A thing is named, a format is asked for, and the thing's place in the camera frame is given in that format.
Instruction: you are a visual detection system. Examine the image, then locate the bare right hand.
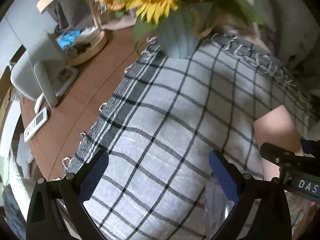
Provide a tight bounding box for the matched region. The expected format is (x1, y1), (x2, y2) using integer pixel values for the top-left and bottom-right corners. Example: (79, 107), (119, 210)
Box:
(253, 104), (304, 182)

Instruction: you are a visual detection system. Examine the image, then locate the white remote control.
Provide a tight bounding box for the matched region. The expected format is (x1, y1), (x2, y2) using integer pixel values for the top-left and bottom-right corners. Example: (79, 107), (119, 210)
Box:
(23, 107), (48, 142)

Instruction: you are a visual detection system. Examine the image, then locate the white desk fan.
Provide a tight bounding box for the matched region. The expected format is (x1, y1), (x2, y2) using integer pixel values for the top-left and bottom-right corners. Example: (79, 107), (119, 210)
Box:
(10, 32), (79, 109)

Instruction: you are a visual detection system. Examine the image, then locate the grey plaid tablecloth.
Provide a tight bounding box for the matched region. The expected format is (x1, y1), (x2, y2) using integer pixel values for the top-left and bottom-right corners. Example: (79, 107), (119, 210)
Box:
(68, 33), (312, 239)

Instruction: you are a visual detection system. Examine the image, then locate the round wooden tiered tray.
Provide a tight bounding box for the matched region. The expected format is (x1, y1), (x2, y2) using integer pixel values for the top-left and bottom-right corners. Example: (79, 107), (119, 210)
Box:
(36, 0), (107, 66)

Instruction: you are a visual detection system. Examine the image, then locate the blue cloth in tray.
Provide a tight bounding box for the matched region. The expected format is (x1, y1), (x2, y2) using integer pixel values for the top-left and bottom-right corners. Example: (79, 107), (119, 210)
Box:
(56, 29), (81, 50)

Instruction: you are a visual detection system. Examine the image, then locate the light blue ribbed vase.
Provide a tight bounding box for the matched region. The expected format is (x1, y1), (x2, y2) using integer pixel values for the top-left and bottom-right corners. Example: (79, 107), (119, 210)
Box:
(156, 2), (213, 59)

